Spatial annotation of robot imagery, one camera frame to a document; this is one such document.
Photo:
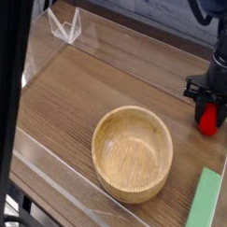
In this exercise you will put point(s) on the red plush strawberry toy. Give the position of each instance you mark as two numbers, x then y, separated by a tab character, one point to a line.
207	123

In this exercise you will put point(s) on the clear acrylic front wall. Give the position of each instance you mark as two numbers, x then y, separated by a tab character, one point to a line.
70	198

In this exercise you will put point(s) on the black foreground post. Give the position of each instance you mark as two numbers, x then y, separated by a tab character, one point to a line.
15	19

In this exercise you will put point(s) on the black table clamp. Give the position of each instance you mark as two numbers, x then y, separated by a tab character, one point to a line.
27	220

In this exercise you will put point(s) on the clear acrylic corner bracket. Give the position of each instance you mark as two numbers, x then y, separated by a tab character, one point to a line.
68	32

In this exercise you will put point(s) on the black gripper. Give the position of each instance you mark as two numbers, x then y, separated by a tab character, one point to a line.
210	87

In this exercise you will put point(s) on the wooden bowl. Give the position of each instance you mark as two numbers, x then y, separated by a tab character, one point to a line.
132	153

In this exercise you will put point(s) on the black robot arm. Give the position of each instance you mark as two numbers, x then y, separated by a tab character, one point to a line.
205	11

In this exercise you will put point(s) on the green tape strip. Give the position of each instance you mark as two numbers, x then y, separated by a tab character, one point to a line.
204	199

